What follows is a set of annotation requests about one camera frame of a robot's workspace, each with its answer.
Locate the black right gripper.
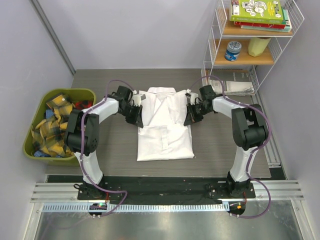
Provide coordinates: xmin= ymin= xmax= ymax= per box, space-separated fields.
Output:
xmin=184 ymin=102 xmax=211 ymax=126

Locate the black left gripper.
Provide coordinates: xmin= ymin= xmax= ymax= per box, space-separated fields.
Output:
xmin=119 ymin=103 xmax=144 ymax=128

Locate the white long sleeve shirt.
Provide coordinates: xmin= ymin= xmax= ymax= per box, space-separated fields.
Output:
xmin=137 ymin=87 xmax=195 ymax=162

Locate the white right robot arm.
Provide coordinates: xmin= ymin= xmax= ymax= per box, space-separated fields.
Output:
xmin=184 ymin=85 xmax=270 ymax=198

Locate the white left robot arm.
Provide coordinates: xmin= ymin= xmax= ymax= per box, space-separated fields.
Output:
xmin=64 ymin=86 xmax=146 ymax=200

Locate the grey setup guide booklet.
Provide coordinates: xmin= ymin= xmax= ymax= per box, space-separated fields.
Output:
xmin=213 ymin=70 xmax=255 ymax=96

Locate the red black plaid shirt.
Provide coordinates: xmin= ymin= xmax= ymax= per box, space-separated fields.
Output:
xmin=71 ymin=100 xmax=94 ymax=113

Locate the olive green plastic bin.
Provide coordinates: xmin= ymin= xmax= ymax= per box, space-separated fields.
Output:
xmin=22 ymin=88 xmax=97 ymax=167

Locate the blue white round tin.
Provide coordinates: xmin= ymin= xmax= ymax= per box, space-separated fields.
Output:
xmin=224 ymin=41 xmax=242 ymax=62

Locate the yellow plaid flannel shirt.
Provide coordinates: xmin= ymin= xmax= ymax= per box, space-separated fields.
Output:
xmin=30 ymin=92 xmax=87 ymax=158

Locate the pale yellow faceted cup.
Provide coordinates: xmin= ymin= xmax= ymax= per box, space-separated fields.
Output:
xmin=248 ymin=37 xmax=271 ymax=57

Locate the green top book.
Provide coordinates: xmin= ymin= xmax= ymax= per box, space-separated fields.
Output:
xmin=229 ymin=0 xmax=285 ymax=25

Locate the red middle book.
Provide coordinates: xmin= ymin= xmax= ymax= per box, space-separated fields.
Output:
xmin=233 ymin=21 xmax=286 ymax=29

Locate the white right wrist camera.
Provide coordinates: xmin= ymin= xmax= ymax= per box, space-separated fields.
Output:
xmin=185 ymin=89 xmax=199 ymax=105

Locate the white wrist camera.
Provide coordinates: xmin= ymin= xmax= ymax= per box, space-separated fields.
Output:
xmin=185 ymin=89 xmax=199 ymax=105
xmin=129 ymin=90 xmax=146 ymax=107

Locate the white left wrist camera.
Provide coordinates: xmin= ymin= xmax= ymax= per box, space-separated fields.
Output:
xmin=129 ymin=90 xmax=146 ymax=107

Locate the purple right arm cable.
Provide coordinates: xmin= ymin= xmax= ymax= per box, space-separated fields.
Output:
xmin=186 ymin=75 xmax=272 ymax=220

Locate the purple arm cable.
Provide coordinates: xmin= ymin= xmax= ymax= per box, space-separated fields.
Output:
xmin=79 ymin=79 xmax=137 ymax=218
xmin=186 ymin=75 xmax=272 ymax=220

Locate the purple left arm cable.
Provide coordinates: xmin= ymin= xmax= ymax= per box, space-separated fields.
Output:
xmin=79 ymin=79 xmax=137 ymax=218

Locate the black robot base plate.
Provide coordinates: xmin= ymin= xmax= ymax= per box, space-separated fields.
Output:
xmin=73 ymin=176 xmax=256 ymax=206

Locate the white wire shelf rack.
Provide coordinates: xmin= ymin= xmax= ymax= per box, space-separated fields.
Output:
xmin=201 ymin=0 xmax=305 ymax=96

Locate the aluminium rail frame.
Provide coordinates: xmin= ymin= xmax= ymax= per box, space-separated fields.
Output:
xmin=31 ymin=180 xmax=305 ymax=203

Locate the white slotted cable duct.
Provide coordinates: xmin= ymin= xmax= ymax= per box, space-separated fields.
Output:
xmin=42 ymin=202 xmax=230 ymax=213

